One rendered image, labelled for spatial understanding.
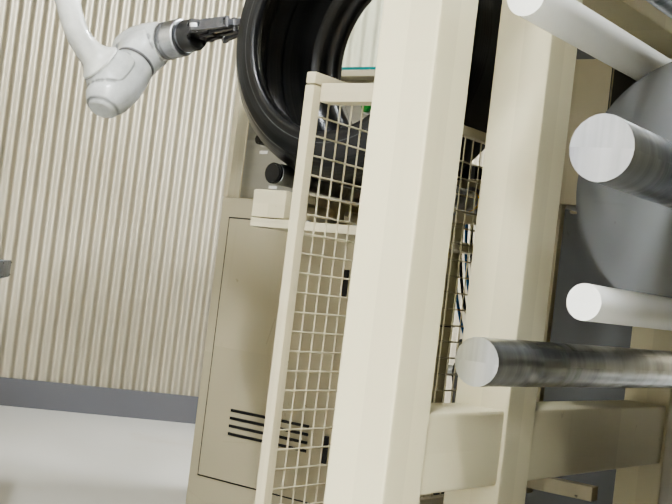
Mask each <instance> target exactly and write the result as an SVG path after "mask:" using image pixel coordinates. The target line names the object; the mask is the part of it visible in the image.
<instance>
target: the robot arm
mask: <svg viewBox="0 0 672 504"><path fill-rule="evenodd" d="M54 1H55V5H56V8H57V12H58V15H59V18H60V22H61V25H62V28H63V31H64V34H65V36H66V38H67V40H68V43H69V44H70V46H71V48H72V50H73V51H74V53H75V54H76V56H77V57H78V59H79V60H80V62H81V63H82V66H83V77H84V79H85V81H86V84H87V89H86V102H87V105H88V107H89V108H90V110H91V111H92V112H93V113H94V114H96V115H97V116H100V117H103V118H113V117H116V116H118V115H120V114H122V113H124V112H126V111H127V110H128V109H129V108H131V107H132V106H133V105H134V103H135V102H136V101H137V100H138V99H139V98H140V96H141V95H142V94H143V92H144V91H145V89H146V87H147V85H148V83H149V81H150V79H151V78H152V77H153V75H154V74H155V73H156V72H157V71H158V70H160V69H161V68H162V67H163V66H165V65H166V64H167V62H168V61H169V60H173V59H177V58H181V57H186V56H189V55H190V54H191V53H192V52H194V51H199V50H201V49H203V48H204V47H205V45H206V43H207V42H208V43H210V42H214V41H216V40H219V39H221V40H222V41H223V43H228V42H229V41H230V40H233V39H236V38H237V37H238V29H239V23H240V18H241V17H238V19H237V18H236V17H233V18H230V16H221V17H213V18H205V19H194V18H192V19H188V20H182V19H180V18H179V19H174V20H170V21H164V22H161V23H160V22H148V23H143V24H139V25H136V26H133V27H130V28H128V29H126V30H124V31H123V32H121V33H120V34H119V35H118V36H117V37H116V38H115V39H114V41H113V44H112V47H107V46H104V45H102V44H100V43H99V42H98V41H97V40H96V39H95V38H94V37H93V36H92V34H91V33H90V31H89V29H88V27H87V24H86V21H85V18H84V15H83V11H82V7H81V2H80V0H54Z"/></svg>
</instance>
